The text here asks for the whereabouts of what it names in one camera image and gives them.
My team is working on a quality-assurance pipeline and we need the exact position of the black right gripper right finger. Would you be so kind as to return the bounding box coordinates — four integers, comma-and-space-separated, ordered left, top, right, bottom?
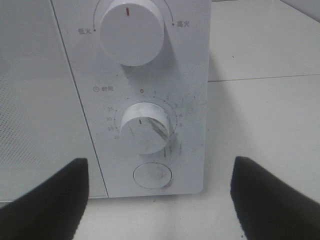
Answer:
230, 156, 320, 240

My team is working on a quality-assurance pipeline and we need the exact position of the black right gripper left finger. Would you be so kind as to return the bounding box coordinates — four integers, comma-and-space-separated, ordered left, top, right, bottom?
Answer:
0, 158, 89, 240

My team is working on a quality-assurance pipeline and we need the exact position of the round door release button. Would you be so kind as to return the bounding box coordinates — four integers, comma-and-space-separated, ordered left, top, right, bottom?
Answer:
133, 162, 173, 190

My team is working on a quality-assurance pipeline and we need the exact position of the white timer knob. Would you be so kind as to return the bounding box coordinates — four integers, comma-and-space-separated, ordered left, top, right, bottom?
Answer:
119, 102, 171, 155

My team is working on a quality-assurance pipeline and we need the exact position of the white microwave door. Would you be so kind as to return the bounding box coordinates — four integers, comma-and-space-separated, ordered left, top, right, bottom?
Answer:
0, 0, 107, 202

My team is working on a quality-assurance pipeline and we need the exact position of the white microwave oven body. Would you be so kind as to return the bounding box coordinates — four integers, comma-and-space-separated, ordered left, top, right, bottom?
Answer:
51, 0, 211, 198

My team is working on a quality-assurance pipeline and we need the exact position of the white upper power knob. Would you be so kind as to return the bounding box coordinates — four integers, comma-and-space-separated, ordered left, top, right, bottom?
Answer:
99, 0, 165, 67

